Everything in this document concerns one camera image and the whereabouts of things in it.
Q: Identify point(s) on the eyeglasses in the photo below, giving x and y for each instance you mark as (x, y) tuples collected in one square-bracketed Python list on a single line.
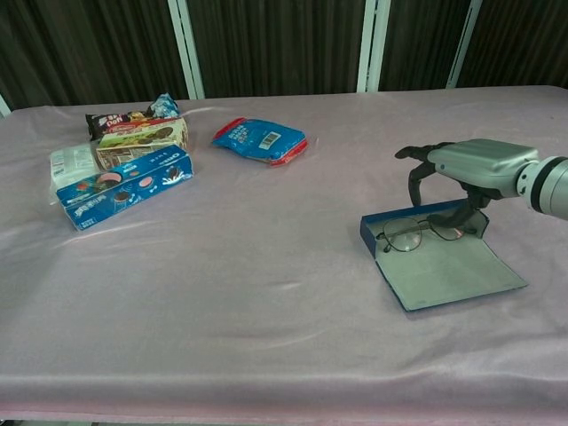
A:
[(404, 237)]

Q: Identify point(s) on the dark brown snack packet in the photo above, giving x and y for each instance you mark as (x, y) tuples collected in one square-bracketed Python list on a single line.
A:
[(106, 122)]

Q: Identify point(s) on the light blue snack packet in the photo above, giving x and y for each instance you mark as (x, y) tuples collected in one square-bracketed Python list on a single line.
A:
[(163, 106)]

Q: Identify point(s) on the blue red cookie bag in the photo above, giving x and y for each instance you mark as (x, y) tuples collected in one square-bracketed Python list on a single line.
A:
[(257, 139)]

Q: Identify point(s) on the white frame post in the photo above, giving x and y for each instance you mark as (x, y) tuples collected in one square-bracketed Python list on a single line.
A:
[(3, 106), (463, 44), (186, 49), (373, 44)]

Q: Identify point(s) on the white tissue packet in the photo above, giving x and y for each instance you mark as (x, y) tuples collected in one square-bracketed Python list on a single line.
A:
[(71, 162)]

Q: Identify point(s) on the blue Oreo cookie box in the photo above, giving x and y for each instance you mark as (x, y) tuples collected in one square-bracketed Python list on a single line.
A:
[(124, 186)]

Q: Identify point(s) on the blue glasses case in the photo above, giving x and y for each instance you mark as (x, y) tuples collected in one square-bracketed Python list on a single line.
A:
[(452, 275)]

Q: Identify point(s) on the green cream cookie box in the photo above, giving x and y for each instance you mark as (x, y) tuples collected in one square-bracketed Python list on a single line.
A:
[(142, 135)]

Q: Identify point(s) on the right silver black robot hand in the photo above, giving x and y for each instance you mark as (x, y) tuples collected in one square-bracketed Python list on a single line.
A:
[(479, 162)]

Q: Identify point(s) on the pink tablecloth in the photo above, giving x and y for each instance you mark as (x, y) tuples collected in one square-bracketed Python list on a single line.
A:
[(248, 288)]

